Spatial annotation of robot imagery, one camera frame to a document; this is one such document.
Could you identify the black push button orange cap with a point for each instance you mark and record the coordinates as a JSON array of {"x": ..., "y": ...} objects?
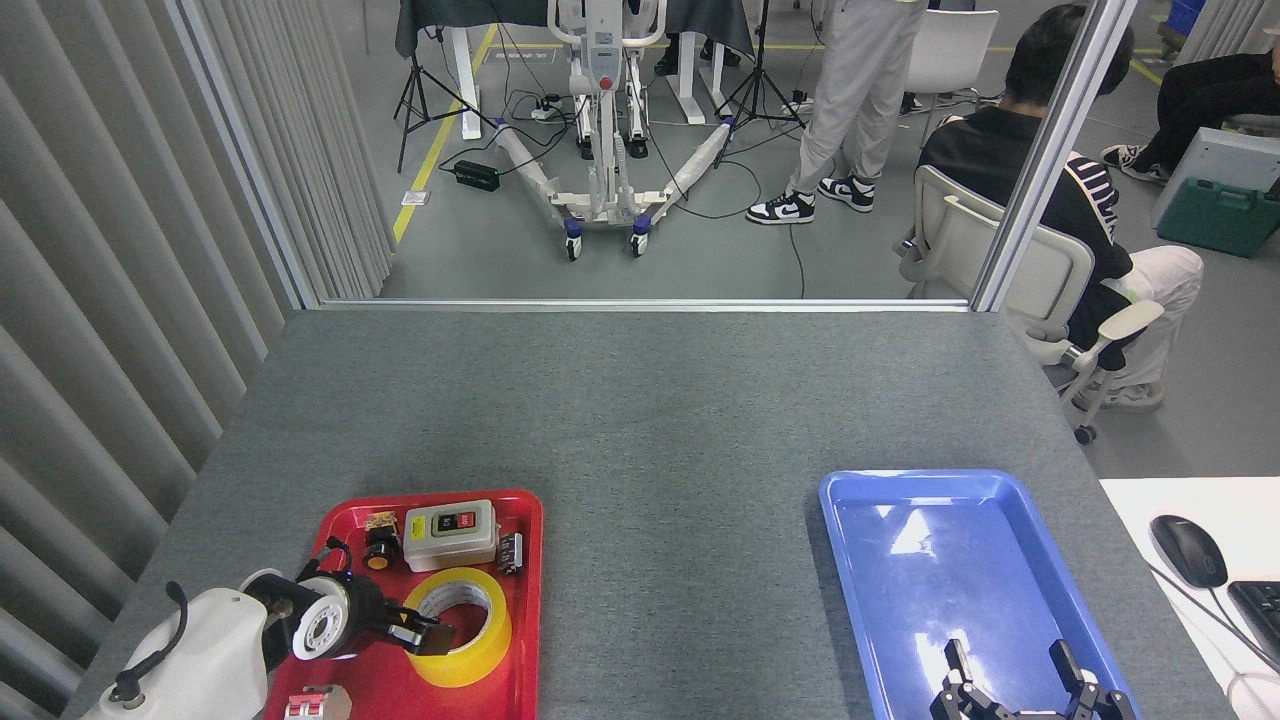
[{"x": 380, "y": 552}]

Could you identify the seated person in corner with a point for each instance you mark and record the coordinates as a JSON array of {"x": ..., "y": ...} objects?
[{"x": 1200, "y": 100}]

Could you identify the red plastic tray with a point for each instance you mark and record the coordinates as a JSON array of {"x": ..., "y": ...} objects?
[{"x": 520, "y": 600}]

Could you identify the standing person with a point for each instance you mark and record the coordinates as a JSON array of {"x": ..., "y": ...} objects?
[{"x": 850, "y": 80}]

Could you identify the black computer mouse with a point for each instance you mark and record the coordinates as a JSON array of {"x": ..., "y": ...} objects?
[{"x": 1188, "y": 550}]

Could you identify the black tripod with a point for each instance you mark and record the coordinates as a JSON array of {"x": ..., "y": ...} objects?
[
  {"x": 412, "y": 85},
  {"x": 758, "y": 85}
]

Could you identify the silver post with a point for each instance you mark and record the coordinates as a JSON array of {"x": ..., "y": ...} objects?
[
  {"x": 240, "y": 150},
  {"x": 1050, "y": 150}
]

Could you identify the small white red switch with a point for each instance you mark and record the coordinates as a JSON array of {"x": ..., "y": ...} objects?
[{"x": 318, "y": 704}]

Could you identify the table with black cloth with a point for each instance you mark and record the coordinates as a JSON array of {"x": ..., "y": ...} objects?
[{"x": 480, "y": 15}]

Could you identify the blue bin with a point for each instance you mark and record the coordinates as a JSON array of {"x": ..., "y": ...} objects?
[{"x": 1185, "y": 15}]

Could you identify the green plastic case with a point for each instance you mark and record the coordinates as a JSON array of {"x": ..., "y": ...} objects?
[{"x": 1215, "y": 220}]

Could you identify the white office chair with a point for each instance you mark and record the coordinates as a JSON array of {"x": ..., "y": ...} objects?
[{"x": 955, "y": 240}]

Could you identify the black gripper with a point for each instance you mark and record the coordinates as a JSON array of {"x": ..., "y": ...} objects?
[{"x": 365, "y": 612}]

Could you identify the black keyboard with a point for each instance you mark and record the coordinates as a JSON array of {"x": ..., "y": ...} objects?
[{"x": 1262, "y": 615}]

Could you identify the black power adapter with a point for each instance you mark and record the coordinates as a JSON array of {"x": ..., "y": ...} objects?
[{"x": 477, "y": 175}]

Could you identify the grey two-button switch box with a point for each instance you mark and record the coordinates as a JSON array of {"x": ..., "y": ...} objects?
[{"x": 450, "y": 545}]

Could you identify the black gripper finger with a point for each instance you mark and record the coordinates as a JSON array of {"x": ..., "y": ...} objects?
[
  {"x": 955, "y": 665},
  {"x": 1068, "y": 665}
]

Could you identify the yellow tape roll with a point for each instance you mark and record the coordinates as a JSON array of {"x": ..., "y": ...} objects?
[{"x": 480, "y": 650}]

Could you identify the white power strip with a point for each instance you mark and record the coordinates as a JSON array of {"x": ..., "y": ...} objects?
[{"x": 546, "y": 110}]

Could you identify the silver rail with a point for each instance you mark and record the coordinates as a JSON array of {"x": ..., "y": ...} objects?
[{"x": 640, "y": 305}]

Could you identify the grey flat box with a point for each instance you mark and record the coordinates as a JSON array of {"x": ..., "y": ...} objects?
[{"x": 1240, "y": 155}]

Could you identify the small black switch part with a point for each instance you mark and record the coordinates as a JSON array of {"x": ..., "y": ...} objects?
[{"x": 511, "y": 552}]

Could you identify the white plain chair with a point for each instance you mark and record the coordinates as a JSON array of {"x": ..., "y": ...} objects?
[{"x": 955, "y": 50}]

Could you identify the white stand on wheels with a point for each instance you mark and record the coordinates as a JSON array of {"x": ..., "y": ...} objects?
[{"x": 605, "y": 60}]

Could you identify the blue plastic tray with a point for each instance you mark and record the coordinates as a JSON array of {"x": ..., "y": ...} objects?
[{"x": 940, "y": 560}]

